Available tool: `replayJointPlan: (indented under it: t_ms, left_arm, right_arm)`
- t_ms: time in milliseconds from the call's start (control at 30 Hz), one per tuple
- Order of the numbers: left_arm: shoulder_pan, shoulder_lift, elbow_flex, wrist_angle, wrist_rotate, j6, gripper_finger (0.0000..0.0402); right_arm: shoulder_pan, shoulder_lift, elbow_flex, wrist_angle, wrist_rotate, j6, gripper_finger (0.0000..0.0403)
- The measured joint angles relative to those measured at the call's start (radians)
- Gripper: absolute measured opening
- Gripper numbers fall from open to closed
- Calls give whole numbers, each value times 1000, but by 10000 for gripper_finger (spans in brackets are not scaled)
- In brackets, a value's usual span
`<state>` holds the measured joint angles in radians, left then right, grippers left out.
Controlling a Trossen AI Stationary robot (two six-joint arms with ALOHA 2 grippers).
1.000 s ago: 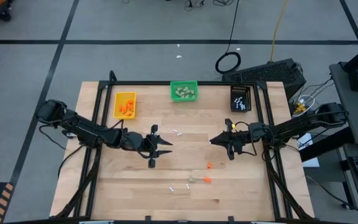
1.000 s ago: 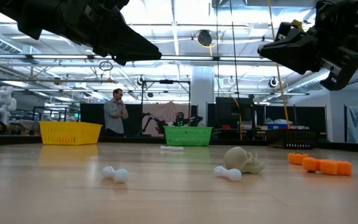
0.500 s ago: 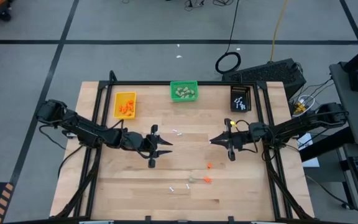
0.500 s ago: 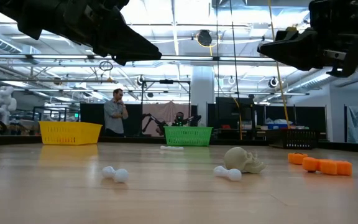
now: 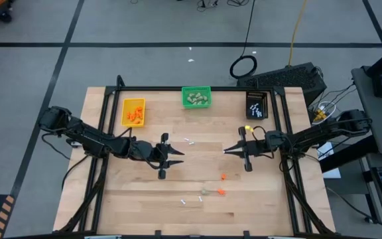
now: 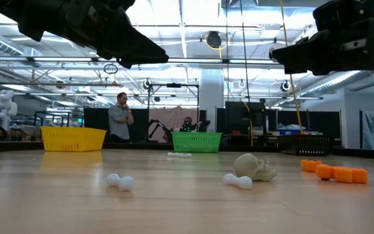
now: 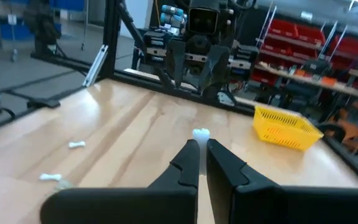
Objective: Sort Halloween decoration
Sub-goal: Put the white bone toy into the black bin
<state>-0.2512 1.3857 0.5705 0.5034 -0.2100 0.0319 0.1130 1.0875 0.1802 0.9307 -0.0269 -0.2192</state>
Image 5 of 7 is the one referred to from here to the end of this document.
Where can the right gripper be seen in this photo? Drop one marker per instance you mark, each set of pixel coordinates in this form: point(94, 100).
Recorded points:
point(254, 147)

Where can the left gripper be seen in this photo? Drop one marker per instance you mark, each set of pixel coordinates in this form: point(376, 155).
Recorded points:
point(164, 156)

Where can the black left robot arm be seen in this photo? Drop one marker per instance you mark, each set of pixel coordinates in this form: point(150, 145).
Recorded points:
point(78, 131)

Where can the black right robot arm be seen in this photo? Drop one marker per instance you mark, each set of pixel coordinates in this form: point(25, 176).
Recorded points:
point(327, 132)

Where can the yellow tag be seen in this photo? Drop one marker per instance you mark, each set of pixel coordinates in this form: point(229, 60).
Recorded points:
point(249, 128)

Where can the yellow plastic basket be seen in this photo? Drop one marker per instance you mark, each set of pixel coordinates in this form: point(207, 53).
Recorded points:
point(133, 125)

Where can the black plastic basket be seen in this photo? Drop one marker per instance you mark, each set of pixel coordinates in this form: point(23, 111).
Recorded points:
point(256, 98)

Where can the green plastic basket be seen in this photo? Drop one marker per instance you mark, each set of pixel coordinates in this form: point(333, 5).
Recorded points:
point(197, 88)

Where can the black computer tower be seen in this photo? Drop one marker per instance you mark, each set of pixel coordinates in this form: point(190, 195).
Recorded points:
point(287, 78)

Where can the yellow-plug power strip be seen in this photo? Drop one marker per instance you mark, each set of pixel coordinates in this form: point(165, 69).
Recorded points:
point(320, 114)

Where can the white paper sheet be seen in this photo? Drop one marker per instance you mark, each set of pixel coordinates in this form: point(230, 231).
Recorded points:
point(330, 172)

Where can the black desk leg beam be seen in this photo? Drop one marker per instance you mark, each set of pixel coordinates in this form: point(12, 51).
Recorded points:
point(350, 156)

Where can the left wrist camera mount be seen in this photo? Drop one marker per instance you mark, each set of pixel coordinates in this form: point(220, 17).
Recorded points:
point(141, 149)

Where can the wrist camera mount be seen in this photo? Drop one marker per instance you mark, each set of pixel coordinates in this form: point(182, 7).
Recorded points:
point(274, 141)
point(141, 149)

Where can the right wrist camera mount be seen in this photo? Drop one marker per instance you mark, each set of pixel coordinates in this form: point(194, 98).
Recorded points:
point(274, 141)

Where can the black table frame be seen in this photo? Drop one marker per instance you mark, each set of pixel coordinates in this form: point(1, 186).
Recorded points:
point(151, 88)

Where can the black camera mount foot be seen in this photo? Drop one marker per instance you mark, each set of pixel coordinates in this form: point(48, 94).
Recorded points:
point(246, 234)

